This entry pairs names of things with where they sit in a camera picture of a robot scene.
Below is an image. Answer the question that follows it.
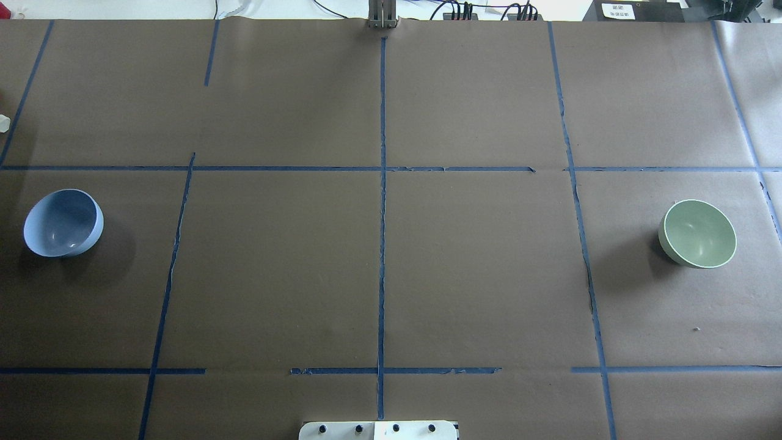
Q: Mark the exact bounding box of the white pedestal base plate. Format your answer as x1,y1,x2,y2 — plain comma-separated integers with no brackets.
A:
298,420,460,439

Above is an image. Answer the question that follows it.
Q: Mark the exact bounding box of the black box with label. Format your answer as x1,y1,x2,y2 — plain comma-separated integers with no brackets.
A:
582,1,685,23

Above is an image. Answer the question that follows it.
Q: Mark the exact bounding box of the aluminium frame post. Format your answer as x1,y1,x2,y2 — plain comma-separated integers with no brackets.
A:
368,0,399,29

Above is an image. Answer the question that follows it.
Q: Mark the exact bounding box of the black power strip right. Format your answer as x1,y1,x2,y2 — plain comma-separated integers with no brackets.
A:
500,2,543,21

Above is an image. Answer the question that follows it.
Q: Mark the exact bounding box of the blue bowl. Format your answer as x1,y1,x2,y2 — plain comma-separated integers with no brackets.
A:
23,188,105,259

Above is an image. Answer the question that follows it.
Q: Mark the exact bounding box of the black power strip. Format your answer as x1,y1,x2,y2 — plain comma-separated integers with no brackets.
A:
430,1,478,21
500,2,543,21

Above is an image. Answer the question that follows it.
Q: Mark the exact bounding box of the green bowl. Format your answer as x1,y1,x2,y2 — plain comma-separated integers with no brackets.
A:
657,199,737,268

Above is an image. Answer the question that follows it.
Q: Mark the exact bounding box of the black power strip left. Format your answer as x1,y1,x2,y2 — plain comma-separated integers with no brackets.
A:
430,1,478,21

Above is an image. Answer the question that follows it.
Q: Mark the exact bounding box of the small white cap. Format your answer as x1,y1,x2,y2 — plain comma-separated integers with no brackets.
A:
0,114,11,133

